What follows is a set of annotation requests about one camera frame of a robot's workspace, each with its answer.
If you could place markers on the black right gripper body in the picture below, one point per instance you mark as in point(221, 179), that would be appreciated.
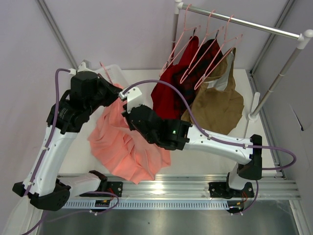
point(132, 118)

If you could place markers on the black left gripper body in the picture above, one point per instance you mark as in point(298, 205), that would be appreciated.
point(112, 90)

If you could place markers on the pink pleated skirt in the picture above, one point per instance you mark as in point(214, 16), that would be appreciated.
point(125, 153)

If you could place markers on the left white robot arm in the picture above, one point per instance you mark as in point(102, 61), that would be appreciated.
point(42, 187)

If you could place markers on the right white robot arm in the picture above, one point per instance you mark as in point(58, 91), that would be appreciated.
point(245, 152)

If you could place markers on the red black plaid skirt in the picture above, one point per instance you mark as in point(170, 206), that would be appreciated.
point(206, 57)

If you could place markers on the tan brown skirt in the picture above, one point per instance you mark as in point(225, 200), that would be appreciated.
point(218, 106)

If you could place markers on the pink hanger with red skirt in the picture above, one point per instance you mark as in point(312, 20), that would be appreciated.
point(179, 43)

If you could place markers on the white perforated plastic basket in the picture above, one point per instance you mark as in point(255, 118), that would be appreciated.
point(118, 76)

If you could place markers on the white metal clothes rack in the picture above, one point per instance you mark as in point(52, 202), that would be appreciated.
point(302, 40)

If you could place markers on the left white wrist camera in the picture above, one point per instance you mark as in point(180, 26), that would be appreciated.
point(84, 66)

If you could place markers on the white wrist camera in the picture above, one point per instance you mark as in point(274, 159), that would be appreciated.
point(133, 97)
point(84, 66)

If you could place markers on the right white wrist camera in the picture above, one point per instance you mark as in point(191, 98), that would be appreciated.
point(133, 97)

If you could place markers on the white slotted cable duct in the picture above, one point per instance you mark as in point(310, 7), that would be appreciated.
point(127, 204)

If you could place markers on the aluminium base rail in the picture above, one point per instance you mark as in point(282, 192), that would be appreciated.
point(196, 187)

